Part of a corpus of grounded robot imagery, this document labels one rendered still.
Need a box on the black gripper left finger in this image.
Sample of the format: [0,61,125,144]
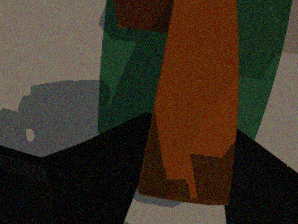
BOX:
[0,112,153,224]

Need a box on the orange l-shaped part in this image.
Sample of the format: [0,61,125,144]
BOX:
[114,0,239,205]

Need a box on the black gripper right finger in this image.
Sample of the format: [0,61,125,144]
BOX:
[225,128,298,224]

